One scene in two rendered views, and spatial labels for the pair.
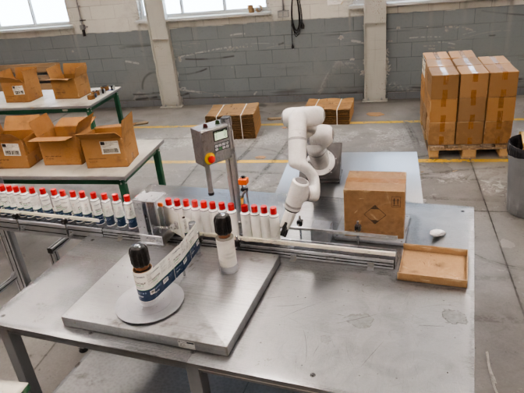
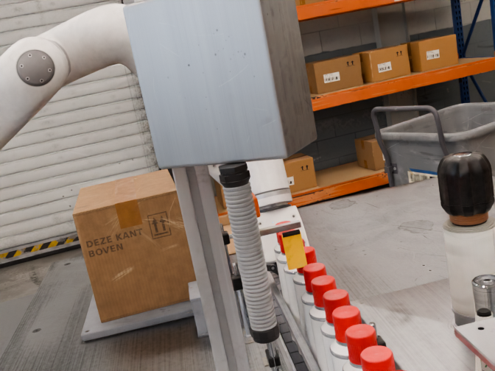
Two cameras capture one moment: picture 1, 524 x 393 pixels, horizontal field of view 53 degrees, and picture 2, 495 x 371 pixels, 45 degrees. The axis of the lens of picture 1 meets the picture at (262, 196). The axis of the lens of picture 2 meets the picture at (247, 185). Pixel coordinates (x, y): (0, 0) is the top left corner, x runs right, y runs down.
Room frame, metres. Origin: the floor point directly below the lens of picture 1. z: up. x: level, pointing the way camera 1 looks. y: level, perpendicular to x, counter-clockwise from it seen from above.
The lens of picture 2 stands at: (2.86, 0.84, 1.41)
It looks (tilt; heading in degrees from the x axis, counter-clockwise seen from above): 13 degrees down; 242
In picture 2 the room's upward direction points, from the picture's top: 11 degrees counter-clockwise
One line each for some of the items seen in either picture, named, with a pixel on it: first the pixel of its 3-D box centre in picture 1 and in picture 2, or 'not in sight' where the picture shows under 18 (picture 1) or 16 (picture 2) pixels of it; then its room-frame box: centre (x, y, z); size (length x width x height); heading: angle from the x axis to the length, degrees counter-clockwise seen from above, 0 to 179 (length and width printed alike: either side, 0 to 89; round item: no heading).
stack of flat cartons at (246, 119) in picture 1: (234, 121); not in sight; (6.71, 0.27, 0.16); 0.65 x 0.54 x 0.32; 80
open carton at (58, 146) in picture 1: (66, 138); not in sight; (4.18, 1.55, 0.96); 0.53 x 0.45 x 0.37; 167
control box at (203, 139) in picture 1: (211, 143); (224, 73); (2.53, 0.22, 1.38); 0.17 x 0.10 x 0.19; 123
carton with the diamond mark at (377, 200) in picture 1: (375, 203); (137, 239); (2.44, -0.59, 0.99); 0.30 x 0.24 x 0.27; 72
